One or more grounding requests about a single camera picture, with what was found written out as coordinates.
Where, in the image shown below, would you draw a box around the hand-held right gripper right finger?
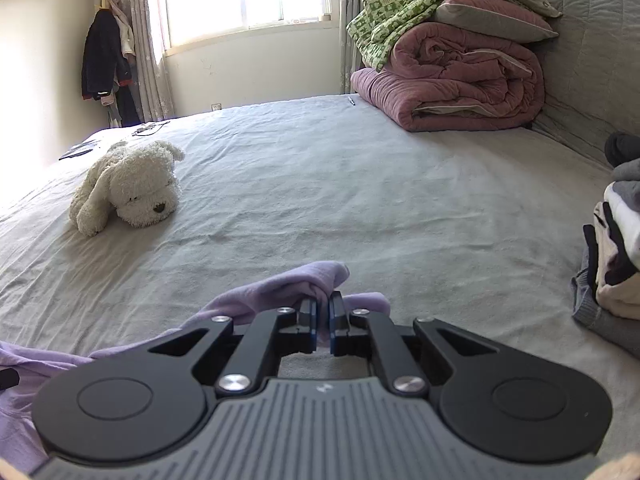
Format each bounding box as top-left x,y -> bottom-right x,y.
327,291 -> 498,397

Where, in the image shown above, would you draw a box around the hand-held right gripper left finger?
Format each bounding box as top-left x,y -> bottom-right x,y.
147,297 -> 318,396

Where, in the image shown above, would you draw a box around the purple pants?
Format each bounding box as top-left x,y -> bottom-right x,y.
0,260 -> 392,471

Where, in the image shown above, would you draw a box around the white plush dog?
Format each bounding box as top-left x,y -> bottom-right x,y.
69,140 -> 186,237

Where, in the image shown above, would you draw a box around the dark flat object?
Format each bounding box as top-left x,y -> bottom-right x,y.
58,139 -> 102,162

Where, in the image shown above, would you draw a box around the grey knit sweater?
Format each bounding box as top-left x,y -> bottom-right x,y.
571,266 -> 640,347

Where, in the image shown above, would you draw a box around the small black folded garment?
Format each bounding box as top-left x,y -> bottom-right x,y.
583,201 -> 617,287

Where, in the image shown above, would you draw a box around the pink folded quilt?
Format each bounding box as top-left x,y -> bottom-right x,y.
350,22 -> 546,133

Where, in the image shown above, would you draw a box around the beige folded garment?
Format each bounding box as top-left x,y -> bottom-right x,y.
594,240 -> 640,319

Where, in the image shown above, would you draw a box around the white folded garment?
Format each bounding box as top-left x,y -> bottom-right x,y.
604,182 -> 640,262

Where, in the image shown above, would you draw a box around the grey star curtain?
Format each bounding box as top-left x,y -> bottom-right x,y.
339,0 -> 372,96
102,0 -> 176,122

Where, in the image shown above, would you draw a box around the green patterned blanket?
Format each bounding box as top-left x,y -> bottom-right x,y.
346,0 -> 493,72

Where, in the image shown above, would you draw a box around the dark grey folded garment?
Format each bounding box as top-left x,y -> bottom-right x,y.
611,160 -> 640,187

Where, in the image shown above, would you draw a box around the dark hanging jacket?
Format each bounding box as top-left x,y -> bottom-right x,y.
81,7 -> 136,106

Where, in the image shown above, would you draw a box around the maroon grey pillow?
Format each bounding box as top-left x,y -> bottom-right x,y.
432,0 -> 560,43

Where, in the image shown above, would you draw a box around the pale hanging garment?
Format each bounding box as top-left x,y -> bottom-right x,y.
107,0 -> 137,61

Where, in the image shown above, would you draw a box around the grey quilted headboard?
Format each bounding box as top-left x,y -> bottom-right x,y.
515,0 -> 640,171

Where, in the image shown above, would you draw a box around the black cable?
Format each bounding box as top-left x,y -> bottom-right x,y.
131,120 -> 172,136

